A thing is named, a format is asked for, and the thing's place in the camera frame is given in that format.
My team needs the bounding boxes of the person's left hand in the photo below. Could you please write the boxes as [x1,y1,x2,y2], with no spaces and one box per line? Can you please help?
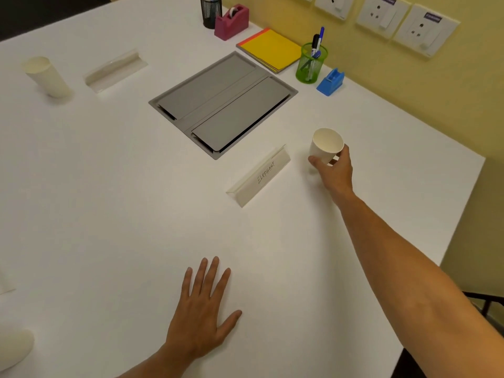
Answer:
[165,256,243,361]

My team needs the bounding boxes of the person's right hand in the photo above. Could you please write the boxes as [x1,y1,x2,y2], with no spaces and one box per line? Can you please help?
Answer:
[308,143,355,205]

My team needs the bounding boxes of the white paper cup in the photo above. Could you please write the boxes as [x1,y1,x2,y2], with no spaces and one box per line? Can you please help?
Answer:
[0,328,35,373]
[309,128,345,165]
[22,56,74,100]

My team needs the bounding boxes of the person's left forearm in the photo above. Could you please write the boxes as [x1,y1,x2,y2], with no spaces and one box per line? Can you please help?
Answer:
[115,344,196,378]

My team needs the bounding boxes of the person's right forearm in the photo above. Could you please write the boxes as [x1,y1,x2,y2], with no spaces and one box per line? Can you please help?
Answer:
[330,192,504,378]

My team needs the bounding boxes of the handwritten white name card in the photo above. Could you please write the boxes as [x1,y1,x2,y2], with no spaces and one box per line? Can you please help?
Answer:
[226,144,291,208]

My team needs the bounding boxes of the blue tape dispenser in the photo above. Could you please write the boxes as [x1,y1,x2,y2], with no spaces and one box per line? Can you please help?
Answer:
[316,68,345,97]

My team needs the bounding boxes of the green pen cup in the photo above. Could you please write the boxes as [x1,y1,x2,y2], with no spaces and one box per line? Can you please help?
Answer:
[295,42,329,84]

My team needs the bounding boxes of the black marker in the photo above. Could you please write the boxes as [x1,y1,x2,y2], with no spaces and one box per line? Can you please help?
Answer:
[301,33,320,71]

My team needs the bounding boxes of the yellow notepad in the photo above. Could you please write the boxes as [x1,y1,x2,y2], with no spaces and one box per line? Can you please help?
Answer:
[239,28,302,74]

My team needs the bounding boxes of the orange notepad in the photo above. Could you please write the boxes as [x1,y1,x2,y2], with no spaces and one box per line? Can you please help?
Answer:
[236,27,272,48]

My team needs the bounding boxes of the pink tape dispenser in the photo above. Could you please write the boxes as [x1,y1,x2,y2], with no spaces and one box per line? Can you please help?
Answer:
[214,4,250,41]

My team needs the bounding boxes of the black mesh pen holder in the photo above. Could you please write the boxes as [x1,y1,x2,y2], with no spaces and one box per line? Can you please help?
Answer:
[199,0,223,30]

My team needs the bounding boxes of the blank white name card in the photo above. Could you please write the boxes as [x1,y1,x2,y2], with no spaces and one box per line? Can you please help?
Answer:
[83,50,149,94]

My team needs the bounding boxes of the black chair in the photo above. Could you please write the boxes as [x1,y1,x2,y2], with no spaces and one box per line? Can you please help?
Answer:
[461,291,504,336]

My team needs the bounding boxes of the grey table cable hatch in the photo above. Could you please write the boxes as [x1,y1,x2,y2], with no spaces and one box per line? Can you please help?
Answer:
[148,50,299,160]

